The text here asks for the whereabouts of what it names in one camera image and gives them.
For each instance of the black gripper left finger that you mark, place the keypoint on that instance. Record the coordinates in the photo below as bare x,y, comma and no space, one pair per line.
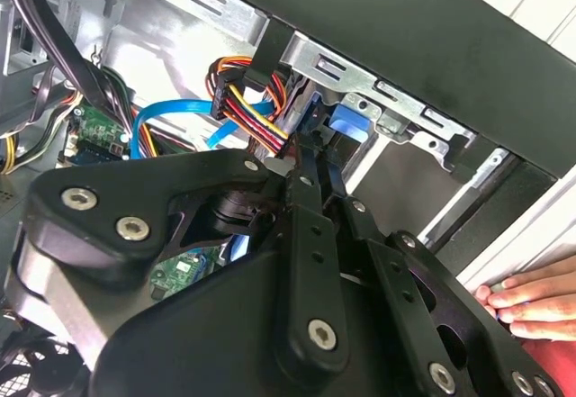
135,181

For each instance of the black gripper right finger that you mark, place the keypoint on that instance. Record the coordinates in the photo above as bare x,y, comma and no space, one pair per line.
405,280

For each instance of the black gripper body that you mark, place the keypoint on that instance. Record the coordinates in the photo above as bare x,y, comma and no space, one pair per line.
202,347

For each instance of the hard disk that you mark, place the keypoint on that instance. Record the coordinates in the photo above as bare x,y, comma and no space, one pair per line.
348,122

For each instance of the person bare hand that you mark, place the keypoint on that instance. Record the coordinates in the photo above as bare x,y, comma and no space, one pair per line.
535,298

